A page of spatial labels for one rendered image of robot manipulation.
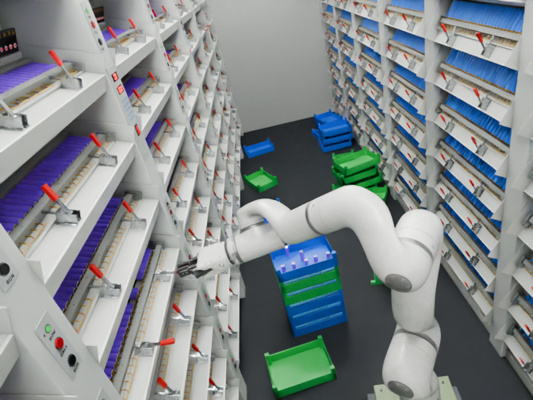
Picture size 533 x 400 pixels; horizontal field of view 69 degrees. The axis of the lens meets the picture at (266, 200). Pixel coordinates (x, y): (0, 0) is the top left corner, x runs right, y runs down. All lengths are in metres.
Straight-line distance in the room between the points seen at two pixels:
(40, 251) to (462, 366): 1.79
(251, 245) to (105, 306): 0.42
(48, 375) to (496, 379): 1.77
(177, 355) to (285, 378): 0.88
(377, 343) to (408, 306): 1.16
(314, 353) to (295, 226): 1.24
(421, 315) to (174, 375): 0.71
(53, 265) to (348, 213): 0.57
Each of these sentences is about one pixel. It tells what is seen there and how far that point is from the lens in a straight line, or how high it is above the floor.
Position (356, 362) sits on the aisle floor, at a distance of 2.08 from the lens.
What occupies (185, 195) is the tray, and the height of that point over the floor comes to 0.96.
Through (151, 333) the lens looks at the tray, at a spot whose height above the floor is 0.96.
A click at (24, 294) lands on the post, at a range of 0.68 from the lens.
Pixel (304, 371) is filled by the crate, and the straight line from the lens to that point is 2.08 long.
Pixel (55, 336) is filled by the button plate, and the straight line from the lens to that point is 0.73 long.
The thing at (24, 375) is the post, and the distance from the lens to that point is 0.73.
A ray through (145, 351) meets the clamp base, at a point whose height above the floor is 0.97.
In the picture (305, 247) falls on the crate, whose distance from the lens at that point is 2.08.
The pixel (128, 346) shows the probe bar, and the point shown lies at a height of 1.00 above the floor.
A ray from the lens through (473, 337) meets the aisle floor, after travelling 2.20.
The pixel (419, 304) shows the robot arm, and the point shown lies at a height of 0.97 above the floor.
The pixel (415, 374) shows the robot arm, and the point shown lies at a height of 0.76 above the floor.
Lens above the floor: 1.69
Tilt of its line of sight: 30 degrees down
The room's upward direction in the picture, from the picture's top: 15 degrees counter-clockwise
